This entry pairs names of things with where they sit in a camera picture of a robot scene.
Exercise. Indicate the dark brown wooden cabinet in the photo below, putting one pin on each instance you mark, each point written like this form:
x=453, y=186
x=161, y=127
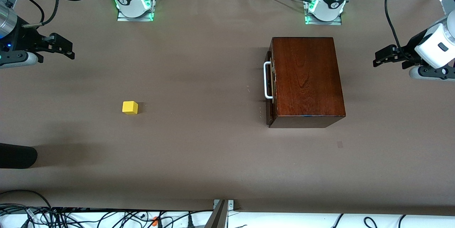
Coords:
x=309, y=78

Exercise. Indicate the dark slanted beam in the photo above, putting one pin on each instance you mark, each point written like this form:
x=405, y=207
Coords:
x=217, y=217

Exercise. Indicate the brown table cover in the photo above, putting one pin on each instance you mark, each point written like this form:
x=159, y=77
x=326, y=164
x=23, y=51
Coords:
x=177, y=78

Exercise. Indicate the metal base plate right arm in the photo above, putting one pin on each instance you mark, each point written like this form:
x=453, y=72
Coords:
x=122, y=18

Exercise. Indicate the metal corner bracket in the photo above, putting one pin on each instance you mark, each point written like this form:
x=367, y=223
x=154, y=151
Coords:
x=230, y=205

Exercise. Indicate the small orange object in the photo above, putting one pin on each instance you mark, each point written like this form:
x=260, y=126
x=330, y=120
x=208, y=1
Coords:
x=155, y=221

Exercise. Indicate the yellow cube block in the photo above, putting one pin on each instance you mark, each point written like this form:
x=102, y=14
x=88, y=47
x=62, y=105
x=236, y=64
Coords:
x=129, y=107

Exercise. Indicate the black cylindrical object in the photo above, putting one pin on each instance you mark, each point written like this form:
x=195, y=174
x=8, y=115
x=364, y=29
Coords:
x=16, y=156

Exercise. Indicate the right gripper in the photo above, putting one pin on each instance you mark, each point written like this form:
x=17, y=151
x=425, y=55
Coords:
x=25, y=39

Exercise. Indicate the metal base plate left arm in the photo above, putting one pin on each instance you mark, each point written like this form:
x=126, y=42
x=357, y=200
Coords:
x=336, y=22

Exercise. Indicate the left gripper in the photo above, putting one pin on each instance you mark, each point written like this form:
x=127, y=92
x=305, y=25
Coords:
x=408, y=51

